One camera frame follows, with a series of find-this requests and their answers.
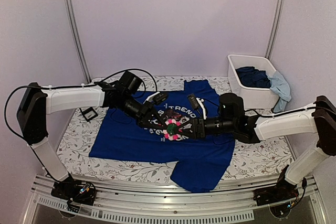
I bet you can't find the black brooch box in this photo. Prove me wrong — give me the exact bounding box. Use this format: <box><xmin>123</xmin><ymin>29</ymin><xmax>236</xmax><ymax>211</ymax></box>
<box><xmin>79</xmin><ymin>107</ymin><xmax>98</xmax><ymax>122</ymax></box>

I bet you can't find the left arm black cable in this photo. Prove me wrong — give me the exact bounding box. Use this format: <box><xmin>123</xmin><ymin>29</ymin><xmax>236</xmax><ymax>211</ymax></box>
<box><xmin>5</xmin><ymin>69</ymin><xmax>158</xmax><ymax>177</ymax></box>

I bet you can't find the blue printed t-shirt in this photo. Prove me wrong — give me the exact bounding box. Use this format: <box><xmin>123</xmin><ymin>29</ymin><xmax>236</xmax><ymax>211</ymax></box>
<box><xmin>88</xmin><ymin>80</ymin><xmax>236</xmax><ymax>193</ymax></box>

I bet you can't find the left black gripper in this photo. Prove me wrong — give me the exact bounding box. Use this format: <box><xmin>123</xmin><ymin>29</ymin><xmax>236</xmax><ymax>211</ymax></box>
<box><xmin>119</xmin><ymin>94</ymin><xmax>168</xmax><ymax>131</ymax></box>

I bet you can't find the white plastic bin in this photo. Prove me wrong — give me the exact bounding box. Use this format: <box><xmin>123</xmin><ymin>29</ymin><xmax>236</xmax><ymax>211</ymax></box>
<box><xmin>227</xmin><ymin>54</ymin><xmax>279</xmax><ymax>109</ymax></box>

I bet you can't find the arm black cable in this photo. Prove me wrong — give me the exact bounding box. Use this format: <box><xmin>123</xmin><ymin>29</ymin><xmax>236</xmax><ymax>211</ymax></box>
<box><xmin>202</xmin><ymin>98</ymin><xmax>321</xmax><ymax>204</ymax></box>
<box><xmin>5</xmin><ymin>69</ymin><xmax>158</xmax><ymax>177</ymax></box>

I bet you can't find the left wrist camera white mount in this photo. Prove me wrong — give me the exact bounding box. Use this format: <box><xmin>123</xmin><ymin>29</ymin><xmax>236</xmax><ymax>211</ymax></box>
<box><xmin>145</xmin><ymin>92</ymin><xmax>169</xmax><ymax>105</ymax></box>

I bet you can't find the floral table cloth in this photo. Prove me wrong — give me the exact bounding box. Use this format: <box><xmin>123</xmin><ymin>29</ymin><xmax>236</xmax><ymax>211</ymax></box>
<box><xmin>57</xmin><ymin>76</ymin><xmax>293</xmax><ymax>184</ymax></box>

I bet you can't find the left aluminium frame post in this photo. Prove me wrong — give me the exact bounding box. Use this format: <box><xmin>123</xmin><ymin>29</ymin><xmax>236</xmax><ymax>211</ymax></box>
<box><xmin>64</xmin><ymin>0</ymin><xmax>91</xmax><ymax>82</ymax></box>

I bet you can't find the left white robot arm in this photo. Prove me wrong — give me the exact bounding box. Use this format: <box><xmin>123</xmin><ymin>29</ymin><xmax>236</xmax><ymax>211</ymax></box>
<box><xmin>17</xmin><ymin>70</ymin><xmax>167</xmax><ymax>208</ymax></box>

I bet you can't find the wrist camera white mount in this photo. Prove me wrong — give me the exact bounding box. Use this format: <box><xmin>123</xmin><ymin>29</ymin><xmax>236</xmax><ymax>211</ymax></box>
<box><xmin>145</xmin><ymin>92</ymin><xmax>169</xmax><ymax>105</ymax></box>
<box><xmin>187</xmin><ymin>93</ymin><xmax>208</xmax><ymax>120</ymax></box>

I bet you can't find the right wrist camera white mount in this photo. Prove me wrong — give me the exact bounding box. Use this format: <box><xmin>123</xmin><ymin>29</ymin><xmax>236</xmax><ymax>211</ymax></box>
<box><xmin>187</xmin><ymin>93</ymin><xmax>208</xmax><ymax>120</ymax></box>

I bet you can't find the pink flower brooch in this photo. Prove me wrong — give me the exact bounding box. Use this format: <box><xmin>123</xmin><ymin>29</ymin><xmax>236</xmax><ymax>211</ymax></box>
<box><xmin>163</xmin><ymin>119</ymin><xmax>182</xmax><ymax>141</ymax></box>

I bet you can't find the right aluminium frame post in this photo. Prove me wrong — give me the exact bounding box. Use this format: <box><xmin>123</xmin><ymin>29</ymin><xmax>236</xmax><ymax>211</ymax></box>
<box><xmin>265</xmin><ymin>0</ymin><xmax>285</xmax><ymax>60</ymax></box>

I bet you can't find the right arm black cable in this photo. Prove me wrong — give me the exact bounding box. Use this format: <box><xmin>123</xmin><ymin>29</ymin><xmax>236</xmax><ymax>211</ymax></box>
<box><xmin>202</xmin><ymin>98</ymin><xmax>321</xmax><ymax>204</ymax></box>

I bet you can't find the aluminium frame post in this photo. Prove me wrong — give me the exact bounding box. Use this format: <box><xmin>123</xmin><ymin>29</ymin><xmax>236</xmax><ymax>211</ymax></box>
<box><xmin>265</xmin><ymin>0</ymin><xmax>285</xmax><ymax>60</ymax></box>
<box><xmin>64</xmin><ymin>0</ymin><xmax>91</xmax><ymax>82</ymax></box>

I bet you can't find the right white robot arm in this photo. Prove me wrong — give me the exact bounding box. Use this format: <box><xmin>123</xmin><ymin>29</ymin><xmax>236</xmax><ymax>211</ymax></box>
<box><xmin>170</xmin><ymin>93</ymin><xmax>335</xmax><ymax>209</ymax></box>

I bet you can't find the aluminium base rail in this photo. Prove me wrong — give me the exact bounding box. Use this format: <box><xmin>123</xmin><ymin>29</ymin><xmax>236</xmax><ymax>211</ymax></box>
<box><xmin>23</xmin><ymin>175</ymin><xmax>329</xmax><ymax>223</ymax></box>

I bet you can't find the dark navy clothing in bin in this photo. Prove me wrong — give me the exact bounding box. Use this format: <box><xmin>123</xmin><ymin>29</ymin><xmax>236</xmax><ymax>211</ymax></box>
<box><xmin>236</xmin><ymin>67</ymin><xmax>271</xmax><ymax>89</ymax></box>

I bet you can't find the light blue cloth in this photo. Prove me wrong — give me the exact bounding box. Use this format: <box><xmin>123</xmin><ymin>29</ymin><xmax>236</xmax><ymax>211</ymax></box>
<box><xmin>268</xmin><ymin>71</ymin><xmax>292</xmax><ymax>113</ymax></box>

